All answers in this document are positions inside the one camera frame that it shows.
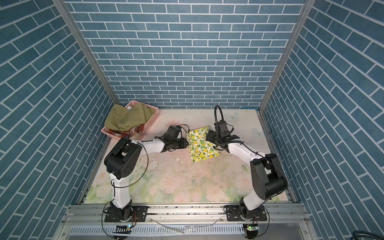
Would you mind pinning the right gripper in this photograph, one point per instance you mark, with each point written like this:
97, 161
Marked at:
210, 135

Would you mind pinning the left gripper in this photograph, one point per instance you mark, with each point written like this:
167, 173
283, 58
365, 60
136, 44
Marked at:
183, 143

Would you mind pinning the lemon print skirt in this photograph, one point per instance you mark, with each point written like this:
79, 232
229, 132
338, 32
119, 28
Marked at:
200, 148

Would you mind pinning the olive green skirt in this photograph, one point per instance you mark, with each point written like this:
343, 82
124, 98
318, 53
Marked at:
121, 119

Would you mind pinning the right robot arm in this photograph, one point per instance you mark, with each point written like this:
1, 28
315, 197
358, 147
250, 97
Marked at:
268, 179

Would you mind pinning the pink perforated plastic basket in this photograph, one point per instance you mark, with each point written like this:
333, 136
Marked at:
147, 126

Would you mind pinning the red patterned skirt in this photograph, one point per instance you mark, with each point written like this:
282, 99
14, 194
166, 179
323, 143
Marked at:
134, 133

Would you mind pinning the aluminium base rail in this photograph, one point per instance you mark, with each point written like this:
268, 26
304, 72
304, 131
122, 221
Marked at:
277, 221

